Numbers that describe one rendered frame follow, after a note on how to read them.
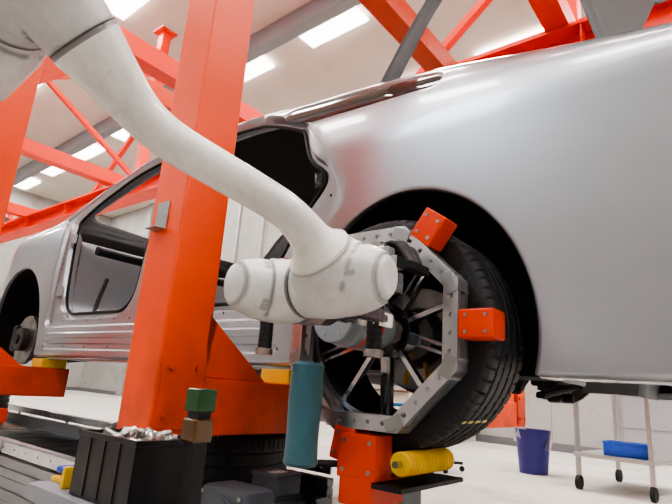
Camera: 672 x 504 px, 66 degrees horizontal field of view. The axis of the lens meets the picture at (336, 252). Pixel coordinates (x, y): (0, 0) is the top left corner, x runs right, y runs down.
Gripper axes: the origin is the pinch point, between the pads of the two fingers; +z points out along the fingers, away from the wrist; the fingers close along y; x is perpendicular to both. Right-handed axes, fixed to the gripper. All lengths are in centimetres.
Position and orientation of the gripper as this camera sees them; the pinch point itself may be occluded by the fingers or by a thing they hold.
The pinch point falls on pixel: (375, 319)
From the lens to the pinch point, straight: 115.7
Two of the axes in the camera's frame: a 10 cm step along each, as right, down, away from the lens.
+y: 7.9, -1.1, -6.1
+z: 6.1, 2.5, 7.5
